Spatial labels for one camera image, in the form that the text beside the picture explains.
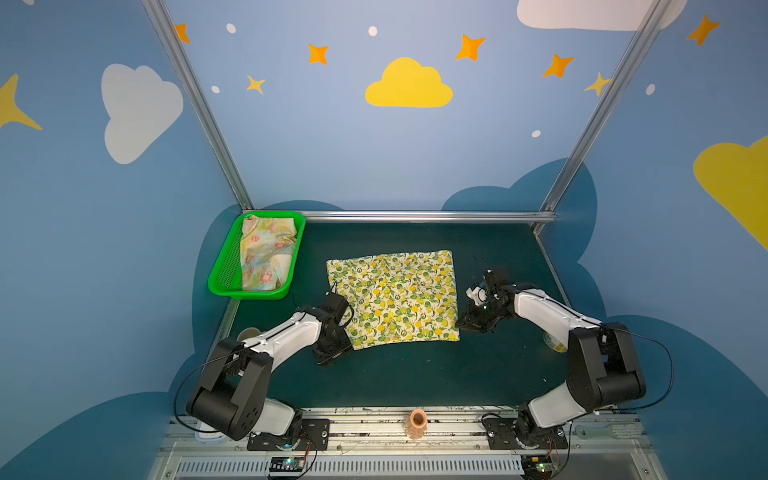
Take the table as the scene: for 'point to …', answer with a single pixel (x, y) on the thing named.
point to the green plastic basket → (226, 278)
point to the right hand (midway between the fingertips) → (462, 322)
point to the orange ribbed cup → (416, 424)
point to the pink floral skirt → (266, 252)
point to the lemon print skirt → (398, 298)
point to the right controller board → (537, 466)
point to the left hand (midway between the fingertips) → (350, 355)
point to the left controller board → (287, 463)
